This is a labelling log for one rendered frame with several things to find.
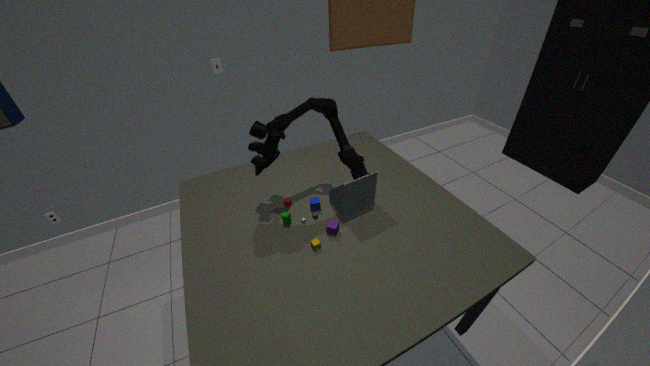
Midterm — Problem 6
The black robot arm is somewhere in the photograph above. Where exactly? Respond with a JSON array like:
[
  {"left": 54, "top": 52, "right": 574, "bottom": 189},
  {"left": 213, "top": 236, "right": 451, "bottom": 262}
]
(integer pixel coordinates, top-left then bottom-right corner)
[{"left": 248, "top": 97, "right": 370, "bottom": 180}]

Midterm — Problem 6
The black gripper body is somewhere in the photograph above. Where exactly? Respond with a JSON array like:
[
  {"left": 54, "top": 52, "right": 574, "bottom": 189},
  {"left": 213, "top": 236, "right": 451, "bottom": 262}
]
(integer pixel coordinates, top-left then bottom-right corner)
[{"left": 251, "top": 141, "right": 280, "bottom": 168}]

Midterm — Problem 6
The blue block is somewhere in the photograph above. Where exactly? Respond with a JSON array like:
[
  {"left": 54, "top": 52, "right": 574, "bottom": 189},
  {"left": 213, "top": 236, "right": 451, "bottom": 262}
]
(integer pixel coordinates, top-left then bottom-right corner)
[{"left": 310, "top": 197, "right": 321, "bottom": 211}]

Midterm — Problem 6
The purple cube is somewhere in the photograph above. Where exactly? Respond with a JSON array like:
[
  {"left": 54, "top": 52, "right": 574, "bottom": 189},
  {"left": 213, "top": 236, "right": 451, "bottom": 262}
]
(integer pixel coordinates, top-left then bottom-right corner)
[{"left": 326, "top": 220, "right": 339, "bottom": 236}]

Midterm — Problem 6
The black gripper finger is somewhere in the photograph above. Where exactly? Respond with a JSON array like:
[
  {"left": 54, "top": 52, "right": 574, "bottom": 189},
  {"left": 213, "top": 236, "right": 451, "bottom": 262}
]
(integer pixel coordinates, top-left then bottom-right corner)
[
  {"left": 255, "top": 165, "right": 266, "bottom": 176},
  {"left": 265, "top": 156, "right": 277, "bottom": 169}
]

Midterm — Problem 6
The yellow block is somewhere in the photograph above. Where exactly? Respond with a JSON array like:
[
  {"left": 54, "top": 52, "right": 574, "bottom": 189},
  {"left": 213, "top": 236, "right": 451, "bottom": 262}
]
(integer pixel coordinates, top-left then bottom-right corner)
[{"left": 311, "top": 238, "right": 321, "bottom": 250}]

